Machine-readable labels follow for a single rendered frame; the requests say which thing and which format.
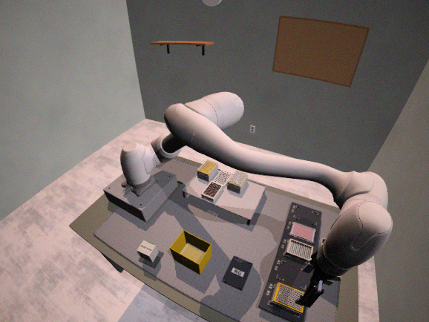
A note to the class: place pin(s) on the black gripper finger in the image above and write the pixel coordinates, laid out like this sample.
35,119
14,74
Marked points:
312,293
309,267

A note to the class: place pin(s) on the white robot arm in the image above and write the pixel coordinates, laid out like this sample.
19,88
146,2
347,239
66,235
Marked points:
358,232

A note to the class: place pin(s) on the yellow waste bin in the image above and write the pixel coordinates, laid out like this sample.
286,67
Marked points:
179,244

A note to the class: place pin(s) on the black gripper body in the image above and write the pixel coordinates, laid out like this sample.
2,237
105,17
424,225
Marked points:
321,275

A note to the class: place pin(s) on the black flat pad with label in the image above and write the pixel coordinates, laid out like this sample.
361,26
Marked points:
237,273

